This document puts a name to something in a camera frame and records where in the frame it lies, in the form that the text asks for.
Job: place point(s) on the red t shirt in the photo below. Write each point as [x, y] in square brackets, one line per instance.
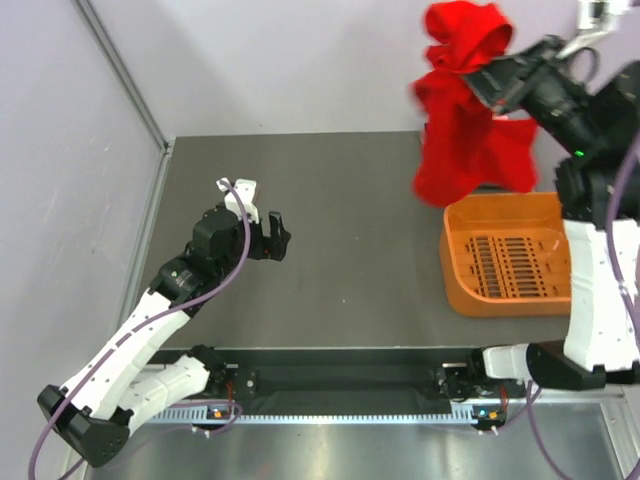
[464, 144]

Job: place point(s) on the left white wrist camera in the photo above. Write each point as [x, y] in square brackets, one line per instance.
[242, 192]

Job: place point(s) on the left aluminium frame post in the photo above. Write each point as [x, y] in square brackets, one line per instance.
[108, 48]

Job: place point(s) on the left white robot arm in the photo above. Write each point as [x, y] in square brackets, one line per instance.
[97, 411]

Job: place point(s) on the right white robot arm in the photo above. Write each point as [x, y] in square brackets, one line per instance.
[598, 188]

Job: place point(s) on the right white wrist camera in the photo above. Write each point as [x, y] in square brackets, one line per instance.
[595, 20]

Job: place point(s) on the aluminium rail profile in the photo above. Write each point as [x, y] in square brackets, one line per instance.
[624, 394]

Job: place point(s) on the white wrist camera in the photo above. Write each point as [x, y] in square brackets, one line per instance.
[595, 20]
[242, 192]

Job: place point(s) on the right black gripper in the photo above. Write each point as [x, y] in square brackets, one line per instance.
[501, 85]

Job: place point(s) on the orange plastic basket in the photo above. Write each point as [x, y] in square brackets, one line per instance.
[506, 255]

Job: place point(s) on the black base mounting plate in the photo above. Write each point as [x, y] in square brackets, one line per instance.
[378, 381]

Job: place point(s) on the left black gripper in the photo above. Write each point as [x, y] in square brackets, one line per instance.
[272, 247]

